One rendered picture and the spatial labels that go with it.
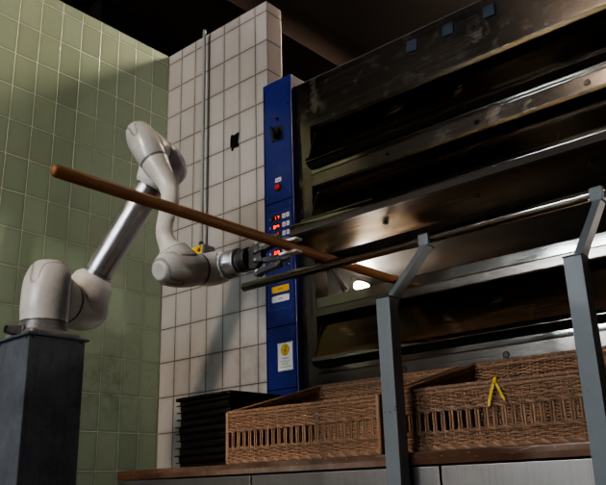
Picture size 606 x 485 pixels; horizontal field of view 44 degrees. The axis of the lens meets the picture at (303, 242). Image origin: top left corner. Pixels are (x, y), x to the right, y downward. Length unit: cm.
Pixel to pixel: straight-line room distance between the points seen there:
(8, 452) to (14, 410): 13
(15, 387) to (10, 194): 91
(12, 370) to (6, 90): 123
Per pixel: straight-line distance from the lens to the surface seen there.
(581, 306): 164
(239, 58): 353
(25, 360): 252
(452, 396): 186
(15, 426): 251
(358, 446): 202
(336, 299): 274
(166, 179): 260
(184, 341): 330
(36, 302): 261
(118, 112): 361
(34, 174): 324
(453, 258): 297
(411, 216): 257
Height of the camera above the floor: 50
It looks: 18 degrees up
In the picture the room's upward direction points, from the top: 2 degrees counter-clockwise
